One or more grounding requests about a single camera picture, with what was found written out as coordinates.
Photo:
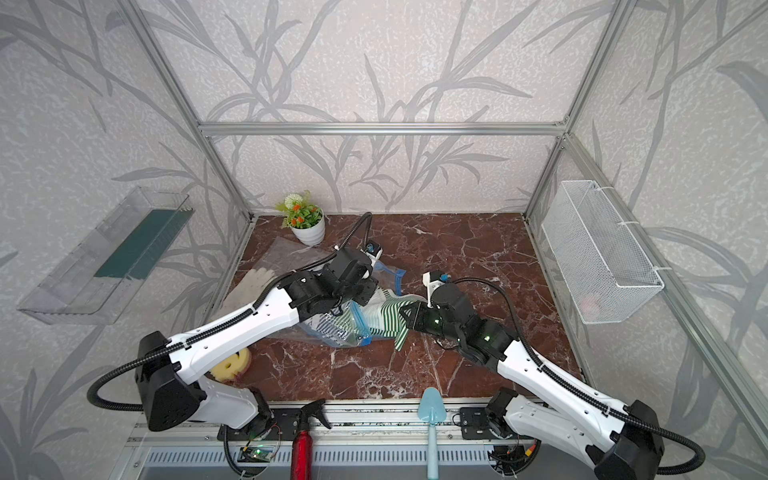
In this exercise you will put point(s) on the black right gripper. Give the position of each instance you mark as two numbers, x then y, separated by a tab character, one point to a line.
419	309

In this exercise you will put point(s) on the green striped tank top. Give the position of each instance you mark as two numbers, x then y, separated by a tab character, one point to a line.
379	319

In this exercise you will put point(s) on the white wire wall basket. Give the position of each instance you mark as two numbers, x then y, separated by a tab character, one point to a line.
608	274

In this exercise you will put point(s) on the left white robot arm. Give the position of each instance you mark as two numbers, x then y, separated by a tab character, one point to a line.
168	382

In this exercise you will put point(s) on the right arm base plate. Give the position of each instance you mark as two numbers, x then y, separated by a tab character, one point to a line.
476	424

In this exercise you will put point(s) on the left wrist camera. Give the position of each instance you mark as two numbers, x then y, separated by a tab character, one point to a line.
373	251

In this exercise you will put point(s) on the white pot with plant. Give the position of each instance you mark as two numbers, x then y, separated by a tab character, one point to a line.
303	217

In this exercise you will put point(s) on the light blue garden trowel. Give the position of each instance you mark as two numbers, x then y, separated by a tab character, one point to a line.
432	411

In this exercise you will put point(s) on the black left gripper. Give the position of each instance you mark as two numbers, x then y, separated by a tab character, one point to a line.
369	287

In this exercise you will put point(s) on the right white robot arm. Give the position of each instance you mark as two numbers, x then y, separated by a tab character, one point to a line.
616	440

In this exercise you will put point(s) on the clear plastic wall shelf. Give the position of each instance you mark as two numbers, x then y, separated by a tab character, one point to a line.
94	284

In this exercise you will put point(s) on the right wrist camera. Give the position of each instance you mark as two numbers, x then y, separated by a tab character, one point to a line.
433	280

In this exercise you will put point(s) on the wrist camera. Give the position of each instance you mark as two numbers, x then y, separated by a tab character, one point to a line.
433	280
373	251

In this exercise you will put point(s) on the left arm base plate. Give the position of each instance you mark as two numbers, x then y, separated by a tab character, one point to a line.
281	426

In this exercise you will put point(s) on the red spray bottle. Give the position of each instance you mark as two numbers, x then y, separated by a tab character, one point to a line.
302	445

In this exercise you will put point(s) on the yellow smiley sponge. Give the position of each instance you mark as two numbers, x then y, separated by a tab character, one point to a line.
233	367

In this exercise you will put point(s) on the clear vacuum bag blue zipper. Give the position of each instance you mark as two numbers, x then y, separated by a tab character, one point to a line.
317	308

